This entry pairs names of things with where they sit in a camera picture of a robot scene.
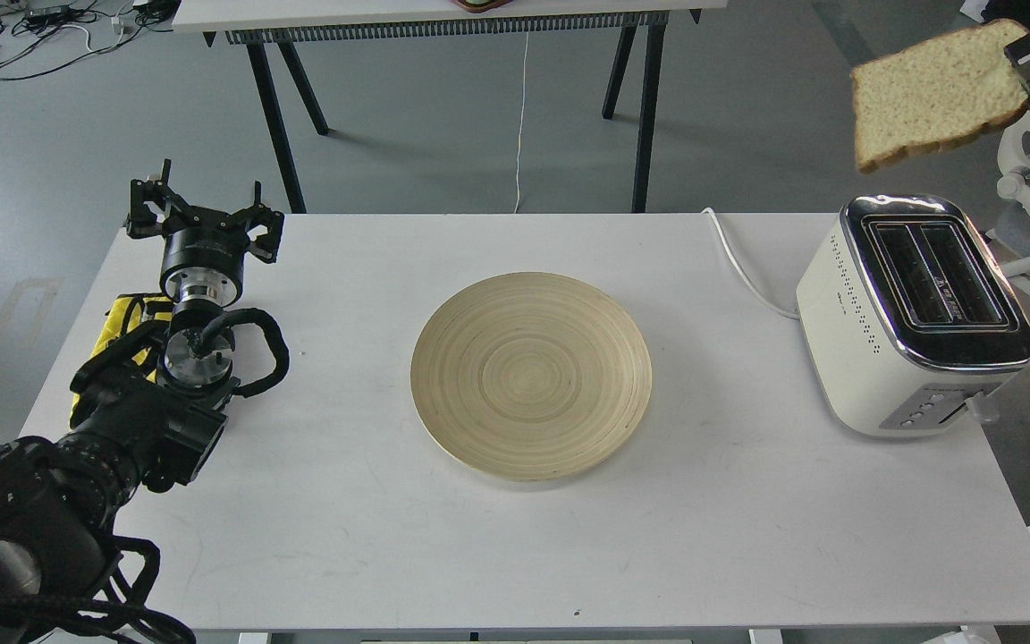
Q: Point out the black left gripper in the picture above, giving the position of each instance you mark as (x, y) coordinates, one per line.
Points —
(204, 254)

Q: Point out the slice of brown bread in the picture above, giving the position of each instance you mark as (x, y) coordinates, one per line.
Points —
(937, 95)

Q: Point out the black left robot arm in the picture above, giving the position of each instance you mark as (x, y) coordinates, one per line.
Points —
(148, 412)

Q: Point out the cream chrome two-slot toaster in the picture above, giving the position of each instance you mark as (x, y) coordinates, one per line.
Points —
(909, 320)

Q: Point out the yellow black cloth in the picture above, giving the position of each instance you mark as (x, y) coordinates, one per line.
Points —
(128, 312)

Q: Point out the round wooden plate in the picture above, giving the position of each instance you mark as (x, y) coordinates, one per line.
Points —
(531, 376)

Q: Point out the brown object on background table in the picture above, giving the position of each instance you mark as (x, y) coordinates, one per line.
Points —
(480, 6)

